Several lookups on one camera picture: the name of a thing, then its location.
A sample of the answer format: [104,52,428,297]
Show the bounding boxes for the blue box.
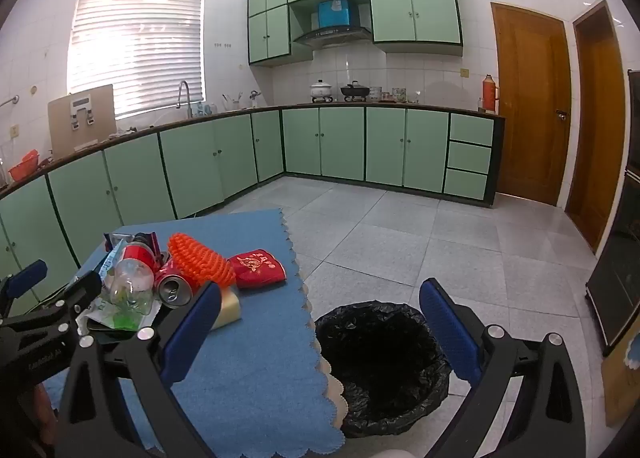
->
[318,0,351,29]

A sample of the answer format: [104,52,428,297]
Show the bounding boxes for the clear plastic bottle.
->
[102,233,161,331]

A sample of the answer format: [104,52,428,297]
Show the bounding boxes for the white window blind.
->
[67,0,206,120]

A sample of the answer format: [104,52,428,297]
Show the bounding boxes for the beige scalloped cloth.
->
[317,355,348,439]

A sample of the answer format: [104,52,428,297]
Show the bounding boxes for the red soda can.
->
[154,258,195,309]

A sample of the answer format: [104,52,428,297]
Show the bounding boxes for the green packet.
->
[87,298,163,334]

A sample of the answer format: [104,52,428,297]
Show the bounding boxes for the yellow sponge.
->
[210,285,242,331]

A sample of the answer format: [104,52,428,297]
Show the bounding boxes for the cardboard board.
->
[47,84,117,159]

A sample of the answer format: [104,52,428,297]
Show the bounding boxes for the blue tablecloth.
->
[42,208,346,456]

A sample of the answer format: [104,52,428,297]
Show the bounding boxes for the black plastic tray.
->
[85,232,170,341]

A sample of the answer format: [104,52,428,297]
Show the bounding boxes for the green lower cabinets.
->
[0,105,506,304]

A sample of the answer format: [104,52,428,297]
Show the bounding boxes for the green cabinets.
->
[247,0,463,68]
[0,105,506,304]

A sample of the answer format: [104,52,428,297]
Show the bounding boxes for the metal faucet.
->
[177,80,193,119]

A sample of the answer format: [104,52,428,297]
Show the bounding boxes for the cardboard box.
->
[600,328,640,429]

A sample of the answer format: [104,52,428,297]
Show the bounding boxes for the black trash bin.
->
[314,302,452,439]

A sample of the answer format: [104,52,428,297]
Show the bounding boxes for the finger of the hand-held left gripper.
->
[30,269,103,336]
[0,259,49,321]

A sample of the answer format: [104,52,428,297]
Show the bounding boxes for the red thermos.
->
[481,74,499,114]

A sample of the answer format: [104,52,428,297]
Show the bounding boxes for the red pouch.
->
[227,249,287,290]

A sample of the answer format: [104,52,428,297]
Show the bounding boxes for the wooden door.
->
[491,2,572,206]
[565,0,628,254]

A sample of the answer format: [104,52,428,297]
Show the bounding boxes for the orange brush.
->
[167,233,237,289]

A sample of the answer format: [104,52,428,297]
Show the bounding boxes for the orange basket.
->
[7,149,41,182]

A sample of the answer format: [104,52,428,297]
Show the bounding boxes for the green upper cabinets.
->
[247,0,463,68]

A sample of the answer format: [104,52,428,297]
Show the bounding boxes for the range hood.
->
[292,25,373,49]

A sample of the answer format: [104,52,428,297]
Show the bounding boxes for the black wok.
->
[341,80,372,101]

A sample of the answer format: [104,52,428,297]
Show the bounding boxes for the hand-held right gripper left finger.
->
[52,280,223,458]

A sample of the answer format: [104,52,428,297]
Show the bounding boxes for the blue white snack wrapper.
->
[90,233,132,284]

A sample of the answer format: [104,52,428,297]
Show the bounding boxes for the black cabinet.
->
[586,69,640,356]

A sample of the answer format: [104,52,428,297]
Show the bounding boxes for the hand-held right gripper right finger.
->
[419,278,588,458]

